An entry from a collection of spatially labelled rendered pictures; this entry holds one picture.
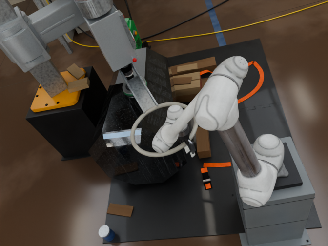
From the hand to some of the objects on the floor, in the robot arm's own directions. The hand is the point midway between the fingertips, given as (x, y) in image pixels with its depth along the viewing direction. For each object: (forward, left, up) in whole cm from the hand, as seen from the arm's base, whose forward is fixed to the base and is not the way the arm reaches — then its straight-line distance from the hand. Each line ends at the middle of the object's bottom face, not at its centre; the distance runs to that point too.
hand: (189, 151), depth 192 cm
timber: (-6, -59, -83) cm, 102 cm away
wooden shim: (+82, -6, -82) cm, 116 cm away
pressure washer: (+67, -235, -85) cm, 258 cm away
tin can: (+92, +16, -82) cm, 124 cm away
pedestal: (+121, -108, -84) cm, 183 cm away
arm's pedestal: (-45, +22, -84) cm, 98 cm away
